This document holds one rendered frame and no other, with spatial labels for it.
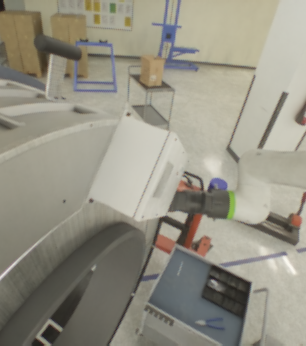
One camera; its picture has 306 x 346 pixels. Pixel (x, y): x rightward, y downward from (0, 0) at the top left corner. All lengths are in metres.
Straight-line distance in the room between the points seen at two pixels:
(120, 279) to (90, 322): 0.25
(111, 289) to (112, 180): 0.82
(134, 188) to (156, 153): 0.08
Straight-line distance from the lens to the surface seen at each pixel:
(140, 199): 0.43
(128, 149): 0.45
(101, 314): 1.25
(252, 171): 0.71
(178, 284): 1.52
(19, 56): 6.93
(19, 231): 0.38
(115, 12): 9.13
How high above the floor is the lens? 2.01
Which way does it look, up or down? 39 degrees down
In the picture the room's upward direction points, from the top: 9 degrees clockwise
